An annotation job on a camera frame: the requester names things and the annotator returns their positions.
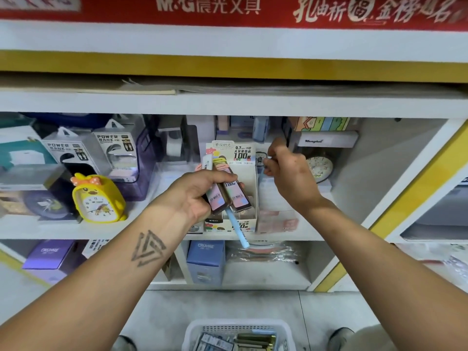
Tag person's right hand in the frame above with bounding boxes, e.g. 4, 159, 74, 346
263, 137, 323, 215

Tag person's left hand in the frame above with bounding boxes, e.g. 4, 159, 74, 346
150, 169, 238, 230

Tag pink purple refill packets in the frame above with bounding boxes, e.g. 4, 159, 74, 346
201, 153, 253, 213

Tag white shelf with yellow trim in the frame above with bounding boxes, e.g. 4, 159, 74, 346
0, 0, 468, 293

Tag white plastic basket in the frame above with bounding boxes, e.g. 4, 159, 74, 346
181, 319, 297, 351

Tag pile of lead refill packets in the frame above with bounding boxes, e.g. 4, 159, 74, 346
194, 331, 279, 351

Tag person's right forearm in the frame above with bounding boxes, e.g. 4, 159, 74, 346
296, 197, 468, 351

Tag person's left forearm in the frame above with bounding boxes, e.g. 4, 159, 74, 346
0, 204, 191, 351

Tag white round clock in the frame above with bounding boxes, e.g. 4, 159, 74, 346
306, 153, 336, 183

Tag white long box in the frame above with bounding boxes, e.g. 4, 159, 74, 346
289, 130, 359, 149

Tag white refill display box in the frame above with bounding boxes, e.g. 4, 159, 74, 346
203, 140, 258, 233

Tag purple translucent container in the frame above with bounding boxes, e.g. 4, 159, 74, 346
110, 128, 158, 202

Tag pastel sticky notes pack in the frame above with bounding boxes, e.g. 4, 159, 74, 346
287, 117, 359, 133

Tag tape dispenser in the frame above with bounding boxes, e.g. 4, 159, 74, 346
157, 117, 198, 164

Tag blue small carton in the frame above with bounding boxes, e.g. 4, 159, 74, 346
187, 239, 226, 286

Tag stack of wrapped discs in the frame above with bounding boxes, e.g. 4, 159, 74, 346
227, 241, 301, 264

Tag flat cardboard sheets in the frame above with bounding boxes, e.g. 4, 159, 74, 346
120, 78, 440, 96

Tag yellow alarm clock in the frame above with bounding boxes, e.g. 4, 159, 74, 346
70, 172, 128, 224

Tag white hanging accessory box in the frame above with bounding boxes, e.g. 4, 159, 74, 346
92, 119, 140, 173
42, 127, 112, 177

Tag grey box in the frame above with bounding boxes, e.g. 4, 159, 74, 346
420, 186, 468, 227

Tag purple box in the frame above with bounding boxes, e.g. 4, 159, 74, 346
22, 239, 78, 284

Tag clear boxed dark clock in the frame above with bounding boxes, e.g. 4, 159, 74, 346
0, 164, 78, 220

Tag grey sneaker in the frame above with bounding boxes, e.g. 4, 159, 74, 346
113, 336, 136, 351
327, 327, 355, 351

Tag plastic wrapped items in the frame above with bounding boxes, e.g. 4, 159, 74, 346
398, 241, 468, 290

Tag teal white box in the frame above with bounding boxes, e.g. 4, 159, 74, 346
0, 125, 46, 171

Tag small tan alarm clock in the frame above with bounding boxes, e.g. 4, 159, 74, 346
0, 190, 34, 216

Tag red banner strip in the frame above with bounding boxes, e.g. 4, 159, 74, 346
0, 0, 468, 32

